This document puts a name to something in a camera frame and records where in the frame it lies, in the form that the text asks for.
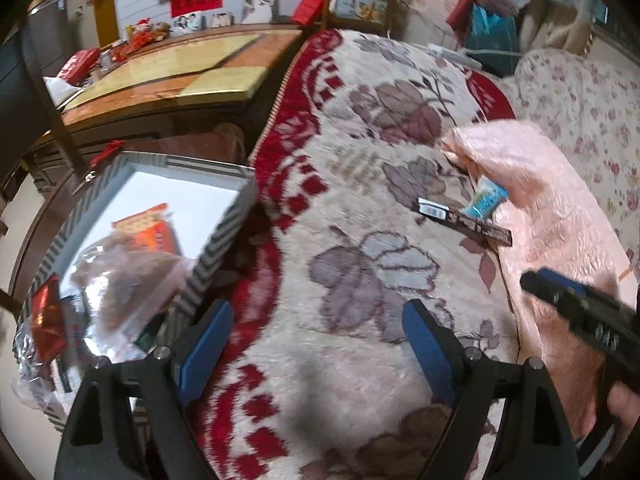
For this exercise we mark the dark wooden chair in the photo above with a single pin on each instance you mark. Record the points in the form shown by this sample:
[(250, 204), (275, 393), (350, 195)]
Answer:
[(28, 112)]

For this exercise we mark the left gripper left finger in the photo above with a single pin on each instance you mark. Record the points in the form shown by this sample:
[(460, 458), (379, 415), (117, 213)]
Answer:
[(172, 378)]

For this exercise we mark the red paper banner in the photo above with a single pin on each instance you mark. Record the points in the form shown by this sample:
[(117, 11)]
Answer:
[(181, 7)]

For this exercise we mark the white strawberry snack packet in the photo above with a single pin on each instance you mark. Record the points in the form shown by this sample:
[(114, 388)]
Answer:
[(33, 384)]

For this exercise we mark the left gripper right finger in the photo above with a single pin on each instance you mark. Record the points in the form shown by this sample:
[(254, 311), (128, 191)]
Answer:
[(463, 379)]

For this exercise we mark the person's right hand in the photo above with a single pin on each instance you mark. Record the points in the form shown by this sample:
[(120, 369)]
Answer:
[(621, 457)]

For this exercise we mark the floral sofa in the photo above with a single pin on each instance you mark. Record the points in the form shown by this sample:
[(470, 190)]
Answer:
[(572, 83)]

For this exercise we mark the pink quilted cloth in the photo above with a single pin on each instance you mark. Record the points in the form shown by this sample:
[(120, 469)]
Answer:
[(556, 223)]

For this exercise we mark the white striped storage box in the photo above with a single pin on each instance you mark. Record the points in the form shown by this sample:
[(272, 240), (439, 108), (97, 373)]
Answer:
[(208, 202)]

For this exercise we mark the red gift bag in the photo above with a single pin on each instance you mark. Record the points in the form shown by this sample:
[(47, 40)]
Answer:
[(307, 12)]

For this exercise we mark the red snack bag on table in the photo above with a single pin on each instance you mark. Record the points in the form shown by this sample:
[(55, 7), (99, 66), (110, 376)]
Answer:
[(77, 67)]

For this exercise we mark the framed couple photo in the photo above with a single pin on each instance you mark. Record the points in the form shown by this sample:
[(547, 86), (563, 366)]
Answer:
[(186, 24)]

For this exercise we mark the red tassel keychain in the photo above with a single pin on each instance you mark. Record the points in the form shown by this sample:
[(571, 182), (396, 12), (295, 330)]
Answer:
[(99, 163)]

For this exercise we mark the red orange snack packet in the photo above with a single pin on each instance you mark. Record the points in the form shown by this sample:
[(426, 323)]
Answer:
[(48, 326)]

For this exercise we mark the red floral blanket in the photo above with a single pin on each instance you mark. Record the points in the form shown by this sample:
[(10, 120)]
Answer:
[(317, 380)]

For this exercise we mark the dark chocolate bar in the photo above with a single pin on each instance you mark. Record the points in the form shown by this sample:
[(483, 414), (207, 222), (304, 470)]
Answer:
[(456, 220)]

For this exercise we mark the wooden coffee table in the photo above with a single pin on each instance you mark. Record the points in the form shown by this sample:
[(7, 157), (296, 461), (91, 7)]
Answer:
[(179, 85)]

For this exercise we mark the teal bag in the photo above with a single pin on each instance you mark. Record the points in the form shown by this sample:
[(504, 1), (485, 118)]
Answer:
[(492, 41)]

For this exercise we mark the clear bag of snacks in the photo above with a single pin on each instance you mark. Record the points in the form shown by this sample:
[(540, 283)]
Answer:
[(124, 287)]

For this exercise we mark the red plush toy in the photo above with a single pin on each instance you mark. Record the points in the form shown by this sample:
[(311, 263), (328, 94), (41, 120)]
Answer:
[(140, 35)]

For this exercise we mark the blue candy packet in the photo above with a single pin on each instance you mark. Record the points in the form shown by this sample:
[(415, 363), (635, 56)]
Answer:
[(488, 196)]

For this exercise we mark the orange cracker packet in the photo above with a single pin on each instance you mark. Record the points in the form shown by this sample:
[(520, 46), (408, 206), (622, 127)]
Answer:
[(149, 229)]

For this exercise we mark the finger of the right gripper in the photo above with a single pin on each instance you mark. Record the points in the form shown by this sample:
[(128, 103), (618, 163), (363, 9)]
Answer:
[(560, 289), (560, 281)]

